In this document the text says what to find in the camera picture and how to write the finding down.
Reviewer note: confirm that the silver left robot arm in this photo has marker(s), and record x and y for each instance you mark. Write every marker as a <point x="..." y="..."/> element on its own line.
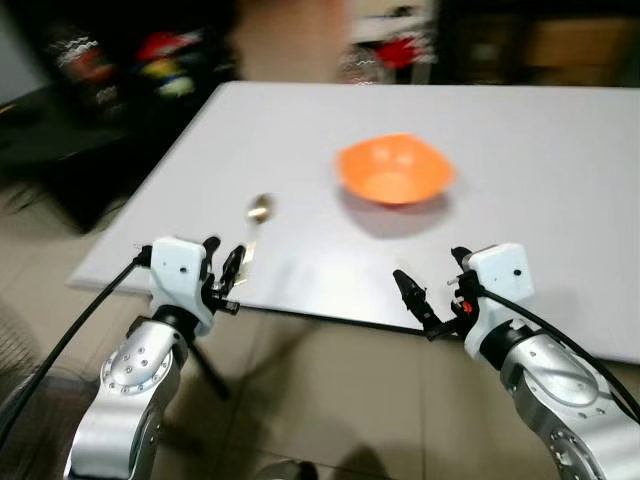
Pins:
<point x="120" y="400"/>

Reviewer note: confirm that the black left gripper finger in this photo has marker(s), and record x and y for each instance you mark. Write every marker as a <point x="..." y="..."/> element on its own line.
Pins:
<point x="234" y="268"/>
<point x="212" y="258"/>

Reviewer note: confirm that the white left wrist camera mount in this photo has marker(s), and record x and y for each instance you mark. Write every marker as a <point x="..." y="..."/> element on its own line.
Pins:
<point x="178" y="272"/>

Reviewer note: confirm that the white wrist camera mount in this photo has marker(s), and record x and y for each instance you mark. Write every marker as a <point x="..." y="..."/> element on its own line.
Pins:
<point x="178" y="272"/>
<point x="500" y="280"/>

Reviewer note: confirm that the red and yellow toy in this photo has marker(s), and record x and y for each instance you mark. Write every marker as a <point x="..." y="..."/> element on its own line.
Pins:
<point x="170" y="60"/>

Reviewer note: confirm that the orange plastic bowl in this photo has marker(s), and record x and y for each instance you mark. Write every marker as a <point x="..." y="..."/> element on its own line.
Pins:
<point x="395" y="172"/>

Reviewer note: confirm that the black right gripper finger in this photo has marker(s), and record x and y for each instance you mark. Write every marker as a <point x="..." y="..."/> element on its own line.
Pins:
<point x="413" y="298"/>
<point x="461" y="259"/>

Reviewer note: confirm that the black table leg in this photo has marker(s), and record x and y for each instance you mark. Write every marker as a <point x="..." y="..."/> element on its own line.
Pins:
<point x="208" y="368"/>

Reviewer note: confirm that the gold metal spoon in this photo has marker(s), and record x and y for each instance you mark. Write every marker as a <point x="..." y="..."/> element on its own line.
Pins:
<point x="259" y="210"/>

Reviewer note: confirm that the brown cardboard box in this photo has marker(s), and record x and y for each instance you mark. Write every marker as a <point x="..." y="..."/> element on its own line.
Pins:
<point x="570" y="45"/>

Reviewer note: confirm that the red and white package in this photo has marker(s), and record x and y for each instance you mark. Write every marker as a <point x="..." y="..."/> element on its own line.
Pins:
<point x="398" y="52"/>

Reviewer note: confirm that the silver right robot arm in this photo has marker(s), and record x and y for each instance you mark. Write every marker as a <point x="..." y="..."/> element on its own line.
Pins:
<point x="560" y="400"/>

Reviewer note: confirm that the black printed bag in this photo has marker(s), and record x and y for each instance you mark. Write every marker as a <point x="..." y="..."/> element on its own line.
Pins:
<point x="85" y="65"/>

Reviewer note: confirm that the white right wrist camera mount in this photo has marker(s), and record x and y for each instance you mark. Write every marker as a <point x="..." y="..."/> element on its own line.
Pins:
<point x="500" y="280"/>

